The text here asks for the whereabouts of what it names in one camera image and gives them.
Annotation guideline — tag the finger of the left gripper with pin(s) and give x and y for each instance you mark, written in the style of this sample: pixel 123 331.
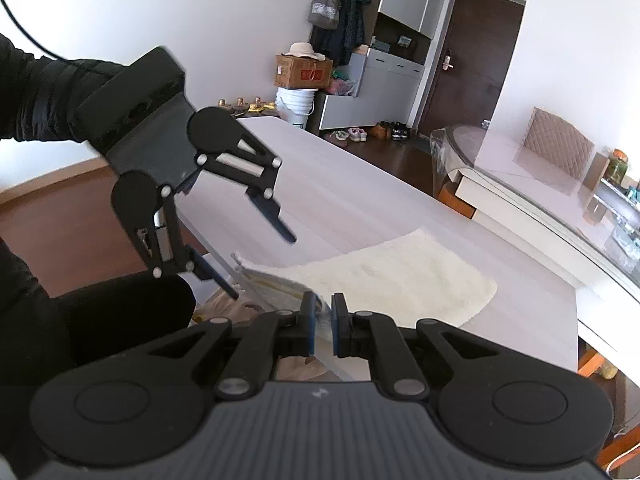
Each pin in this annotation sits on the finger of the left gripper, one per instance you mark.
pixel 197 265
pixel 270 210

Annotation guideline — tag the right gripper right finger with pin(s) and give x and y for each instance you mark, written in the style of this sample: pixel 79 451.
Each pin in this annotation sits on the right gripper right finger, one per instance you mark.
pixel 494 402

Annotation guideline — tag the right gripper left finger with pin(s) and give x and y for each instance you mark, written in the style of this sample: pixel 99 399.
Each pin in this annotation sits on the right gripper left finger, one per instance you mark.
pixel 147 402

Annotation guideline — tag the cream terry towel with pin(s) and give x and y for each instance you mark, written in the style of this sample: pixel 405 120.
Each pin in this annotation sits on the cream terry towel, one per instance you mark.
pixel 407 278

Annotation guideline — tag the left forearm black sleeve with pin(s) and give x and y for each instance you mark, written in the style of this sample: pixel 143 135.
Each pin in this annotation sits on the left forearm black sleeve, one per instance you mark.
pixel 39 96

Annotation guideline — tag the white plastic bucket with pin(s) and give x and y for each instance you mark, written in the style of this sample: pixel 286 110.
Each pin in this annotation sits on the white plastic bucket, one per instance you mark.
pixel 295 106

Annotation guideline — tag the cardboard box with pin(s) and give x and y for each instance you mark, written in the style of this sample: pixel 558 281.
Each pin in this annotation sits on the cardboard box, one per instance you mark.
pixel 302 73

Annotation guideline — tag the white sun hat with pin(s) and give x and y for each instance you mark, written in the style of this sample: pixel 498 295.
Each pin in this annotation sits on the white sun hat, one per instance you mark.
pixel 304 50

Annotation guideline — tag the dark hanging coat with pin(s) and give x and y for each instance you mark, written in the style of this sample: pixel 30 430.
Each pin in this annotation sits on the dark hanging coat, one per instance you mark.
pixel 345 20

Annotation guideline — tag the grey hanging bag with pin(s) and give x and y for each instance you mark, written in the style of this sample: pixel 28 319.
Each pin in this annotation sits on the grey hanging bag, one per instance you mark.
pixel 325 14

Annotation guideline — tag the glass-topped white dining table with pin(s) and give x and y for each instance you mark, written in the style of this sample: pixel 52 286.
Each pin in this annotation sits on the glass-topped white dining table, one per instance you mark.
pixel 588 236

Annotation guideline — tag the grey white entry cabinet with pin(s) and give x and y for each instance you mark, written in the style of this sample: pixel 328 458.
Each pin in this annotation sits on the grey white entry cabinet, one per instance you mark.
pixel 382 58

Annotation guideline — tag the brown quilted chair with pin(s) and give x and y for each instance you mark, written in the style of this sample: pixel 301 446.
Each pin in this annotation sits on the brown quilted chair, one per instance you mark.
pixel 558 142

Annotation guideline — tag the dark brown door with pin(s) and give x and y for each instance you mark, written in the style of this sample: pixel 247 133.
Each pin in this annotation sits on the dark brown door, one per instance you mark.
pixel 471 69

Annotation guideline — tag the jar with orange lid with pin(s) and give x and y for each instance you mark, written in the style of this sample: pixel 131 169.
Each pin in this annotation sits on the jar with orange lid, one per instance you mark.
pixel 617 167

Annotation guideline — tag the black camera box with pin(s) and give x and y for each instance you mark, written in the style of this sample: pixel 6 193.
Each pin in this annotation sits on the black camera box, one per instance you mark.
pixel 127 99

